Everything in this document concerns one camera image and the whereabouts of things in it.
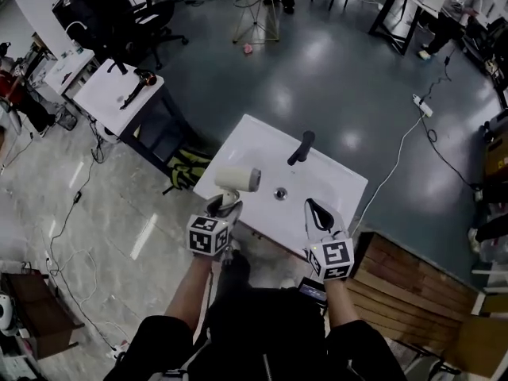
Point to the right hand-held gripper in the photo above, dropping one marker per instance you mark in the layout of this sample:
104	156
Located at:
333	258

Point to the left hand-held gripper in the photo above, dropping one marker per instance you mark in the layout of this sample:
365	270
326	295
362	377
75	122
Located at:
208	238

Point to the white hair dryer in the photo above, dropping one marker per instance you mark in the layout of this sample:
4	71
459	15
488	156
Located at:
234	178

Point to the person's left forearm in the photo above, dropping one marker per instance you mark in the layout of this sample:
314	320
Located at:
190	288

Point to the person's right forearm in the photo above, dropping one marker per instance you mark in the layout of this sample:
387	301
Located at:
339	304

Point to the black copper hair dryer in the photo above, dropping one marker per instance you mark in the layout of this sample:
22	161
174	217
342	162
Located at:
147	78

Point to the chrome basin drain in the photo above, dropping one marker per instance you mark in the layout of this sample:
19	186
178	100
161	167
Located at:
280	193

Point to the yellow black bag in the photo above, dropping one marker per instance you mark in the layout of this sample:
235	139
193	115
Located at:
186	169

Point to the black device with screen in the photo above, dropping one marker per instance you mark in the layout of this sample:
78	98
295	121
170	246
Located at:
311	290

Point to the wooden pallet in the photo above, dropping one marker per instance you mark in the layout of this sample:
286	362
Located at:
405	280

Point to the black open cabinet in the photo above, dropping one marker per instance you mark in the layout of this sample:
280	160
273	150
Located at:
174	109

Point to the person's black trousers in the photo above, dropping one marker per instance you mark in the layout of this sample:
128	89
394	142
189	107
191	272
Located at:
262	320

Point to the white power strip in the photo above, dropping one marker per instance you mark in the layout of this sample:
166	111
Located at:
422	105

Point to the person's black shirt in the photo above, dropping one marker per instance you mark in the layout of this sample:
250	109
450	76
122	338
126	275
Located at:
158	347

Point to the pink floor object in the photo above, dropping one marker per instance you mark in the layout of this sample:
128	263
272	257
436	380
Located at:
248	48

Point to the short black faucet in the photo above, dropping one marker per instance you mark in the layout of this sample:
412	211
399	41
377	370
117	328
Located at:
119	68

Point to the labelled cardboard box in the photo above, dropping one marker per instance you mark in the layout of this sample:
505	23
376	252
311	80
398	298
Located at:
498	157

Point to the plain cardboard box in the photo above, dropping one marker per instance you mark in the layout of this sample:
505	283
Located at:
480	343

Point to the black office chair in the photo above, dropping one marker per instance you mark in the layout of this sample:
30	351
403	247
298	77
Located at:
151	10

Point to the brown wooden cabinet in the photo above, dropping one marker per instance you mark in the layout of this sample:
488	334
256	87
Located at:
43	316

